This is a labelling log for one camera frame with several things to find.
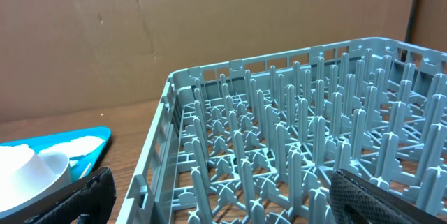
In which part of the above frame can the teal serving tray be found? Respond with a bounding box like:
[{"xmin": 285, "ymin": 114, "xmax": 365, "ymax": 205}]
[{"xmin": 1, "ymin": 126, "xmax": 112, "ymax": 181}]

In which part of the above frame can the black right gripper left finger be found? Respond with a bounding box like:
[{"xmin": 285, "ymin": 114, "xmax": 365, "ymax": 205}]
[{"xmin": 23, "ymin": 167, "xmax": 117, "ymax": 224}]

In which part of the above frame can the white napkin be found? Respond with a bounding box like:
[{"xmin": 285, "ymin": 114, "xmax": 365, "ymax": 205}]
[{"xmin": 39, "ymin": 135, "xmax": 105, "ymax": 158}]

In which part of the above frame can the wooden chopstick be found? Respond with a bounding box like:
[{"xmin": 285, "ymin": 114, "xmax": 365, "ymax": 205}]
[{"xmin": 78, "ymin": 163, "xmax": 91, "ymax": 179}]

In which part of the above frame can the grey dishwasher rack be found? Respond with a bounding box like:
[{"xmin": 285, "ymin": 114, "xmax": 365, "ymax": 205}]
[{"xmin": 117, "ymin": 37, "xmax": 446, "ymax": 223}]

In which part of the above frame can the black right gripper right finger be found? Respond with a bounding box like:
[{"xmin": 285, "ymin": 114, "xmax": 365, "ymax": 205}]
[{"xmin": 329, "ymin": 169, "xmax": 446, "ymax": 224}]

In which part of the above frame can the brown cardboard backdrop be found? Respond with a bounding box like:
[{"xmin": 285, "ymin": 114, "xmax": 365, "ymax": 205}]
[{"xmin": 1, "ymin": 0, "xmax": 446, "ymax": 121}]

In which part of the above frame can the grey bowl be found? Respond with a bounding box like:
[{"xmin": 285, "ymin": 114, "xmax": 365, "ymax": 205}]
[{"xmin": 1, "ymin": 149, "xmax": 72, "ymax": 218}]

